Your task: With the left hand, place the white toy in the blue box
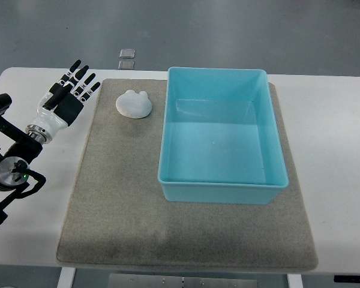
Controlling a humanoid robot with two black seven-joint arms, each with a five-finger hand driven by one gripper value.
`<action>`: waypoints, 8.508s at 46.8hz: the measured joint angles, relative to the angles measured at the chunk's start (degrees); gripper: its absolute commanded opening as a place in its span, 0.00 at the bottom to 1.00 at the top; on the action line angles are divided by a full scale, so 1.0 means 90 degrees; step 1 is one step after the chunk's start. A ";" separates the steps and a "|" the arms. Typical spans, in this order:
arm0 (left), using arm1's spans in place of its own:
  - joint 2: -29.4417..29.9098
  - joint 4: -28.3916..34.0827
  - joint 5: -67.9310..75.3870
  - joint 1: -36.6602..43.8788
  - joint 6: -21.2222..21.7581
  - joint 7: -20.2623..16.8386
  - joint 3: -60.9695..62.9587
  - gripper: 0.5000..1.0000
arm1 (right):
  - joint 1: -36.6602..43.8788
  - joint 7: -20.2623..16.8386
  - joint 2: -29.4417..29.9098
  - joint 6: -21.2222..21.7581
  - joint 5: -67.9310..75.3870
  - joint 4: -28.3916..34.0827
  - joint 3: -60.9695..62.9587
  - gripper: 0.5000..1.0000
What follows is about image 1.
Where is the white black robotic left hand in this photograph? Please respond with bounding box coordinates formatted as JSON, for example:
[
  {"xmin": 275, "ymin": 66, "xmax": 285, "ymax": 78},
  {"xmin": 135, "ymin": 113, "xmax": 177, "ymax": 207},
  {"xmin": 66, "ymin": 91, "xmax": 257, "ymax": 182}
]
[{"xmin": 25, "ymin": 59, "xmax": 100, "ymax": 145}]

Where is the white round toy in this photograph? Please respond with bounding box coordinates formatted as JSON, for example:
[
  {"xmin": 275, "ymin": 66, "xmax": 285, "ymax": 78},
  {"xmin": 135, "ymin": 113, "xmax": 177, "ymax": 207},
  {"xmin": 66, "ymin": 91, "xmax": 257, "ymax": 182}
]
[{"xmin": 115, "ymin": 90, "xmax": 152, "ymax": 119}]

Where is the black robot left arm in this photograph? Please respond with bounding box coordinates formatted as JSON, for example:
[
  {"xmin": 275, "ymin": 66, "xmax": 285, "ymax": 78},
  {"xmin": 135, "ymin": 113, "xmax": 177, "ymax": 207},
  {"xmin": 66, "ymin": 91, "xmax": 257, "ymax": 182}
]
[{"xmin": 0, "ymin": 94, "xmax": 46, "ymax": 225}]

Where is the light blue plastic box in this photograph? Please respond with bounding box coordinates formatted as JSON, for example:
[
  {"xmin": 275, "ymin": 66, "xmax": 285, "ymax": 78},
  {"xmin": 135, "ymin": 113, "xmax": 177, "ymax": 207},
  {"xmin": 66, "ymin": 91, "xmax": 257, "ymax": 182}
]
[{"xmin": 158, "ymin": 67, "xmax": 289, "ymax": 205}]

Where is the lower metal floor plate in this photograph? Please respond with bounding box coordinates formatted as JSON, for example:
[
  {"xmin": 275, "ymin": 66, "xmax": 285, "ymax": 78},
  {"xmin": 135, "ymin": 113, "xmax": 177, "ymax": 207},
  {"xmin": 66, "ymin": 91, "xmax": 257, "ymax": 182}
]
[{"xmin": 118, "ymin": 60, "xmax": 134, "ymax": 70}]

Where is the metal floor plate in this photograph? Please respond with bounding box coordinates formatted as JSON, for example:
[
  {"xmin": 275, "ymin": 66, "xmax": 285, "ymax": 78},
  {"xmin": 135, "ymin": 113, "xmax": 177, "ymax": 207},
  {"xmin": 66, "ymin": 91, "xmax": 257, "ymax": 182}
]
[
  {"xmin": 118, "ymin": 60, "xmax": 134, "ymax": 70},
  {"xmin": 119, "ymin": 49, "xmax": 136, "ymax": 59}
]

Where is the upper metal floor plate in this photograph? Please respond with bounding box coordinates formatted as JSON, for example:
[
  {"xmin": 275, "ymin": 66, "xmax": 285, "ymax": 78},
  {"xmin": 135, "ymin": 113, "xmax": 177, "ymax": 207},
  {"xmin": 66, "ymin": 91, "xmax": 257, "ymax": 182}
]
[{"xmin": 119, "ymin": 49, "xmax": 136, "ymax": 59}]

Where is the grey felt mat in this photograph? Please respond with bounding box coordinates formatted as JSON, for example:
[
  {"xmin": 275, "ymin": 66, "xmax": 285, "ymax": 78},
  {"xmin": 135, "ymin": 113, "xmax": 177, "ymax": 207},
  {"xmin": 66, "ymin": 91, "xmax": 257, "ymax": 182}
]
[{"xmin": 56, "ymin": 79, "xmax": 318, "ymax": 272}]

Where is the white left table leg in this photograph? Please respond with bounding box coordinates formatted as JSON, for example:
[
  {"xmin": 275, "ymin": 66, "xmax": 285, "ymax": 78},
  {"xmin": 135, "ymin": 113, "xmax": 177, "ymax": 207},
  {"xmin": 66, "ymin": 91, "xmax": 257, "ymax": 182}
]
[{"xmin": 57, "ymin": 267, "xmax": 76, "ymax": 288}]

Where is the white table leg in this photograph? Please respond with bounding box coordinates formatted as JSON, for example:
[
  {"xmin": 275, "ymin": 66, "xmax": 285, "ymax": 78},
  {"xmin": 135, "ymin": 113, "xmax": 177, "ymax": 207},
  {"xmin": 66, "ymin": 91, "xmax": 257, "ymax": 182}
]
[
  {"xmin": 57, "ymin": 267, "xmax": 76, "ymax": 288},
  {"xmin": 287, "ymin": 274, "xmax": 304, "ymax": 288}
]

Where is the white right table leg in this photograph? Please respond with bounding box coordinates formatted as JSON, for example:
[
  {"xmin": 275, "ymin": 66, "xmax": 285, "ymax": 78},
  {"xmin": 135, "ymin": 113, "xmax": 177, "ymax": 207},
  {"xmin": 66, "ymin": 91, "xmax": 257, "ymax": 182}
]
[{"xmin": 287, "ymin": 274, "xmax": 304, "ymax": 288}]

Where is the black table control panel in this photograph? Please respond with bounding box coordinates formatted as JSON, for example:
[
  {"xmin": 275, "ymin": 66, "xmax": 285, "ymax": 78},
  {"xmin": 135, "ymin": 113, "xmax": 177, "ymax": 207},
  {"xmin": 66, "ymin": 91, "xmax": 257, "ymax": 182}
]
[{"xmin": 334, "ymin": 275, "xmax": 360, "ymax": 284}]

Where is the metal table base plate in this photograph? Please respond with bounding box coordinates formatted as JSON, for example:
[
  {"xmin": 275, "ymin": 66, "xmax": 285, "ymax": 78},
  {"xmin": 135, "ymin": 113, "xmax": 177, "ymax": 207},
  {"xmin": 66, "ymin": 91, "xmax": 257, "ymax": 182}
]
[{"xmin": 107, "ymin": 274, "xmax": 259, "ymax": 288}]

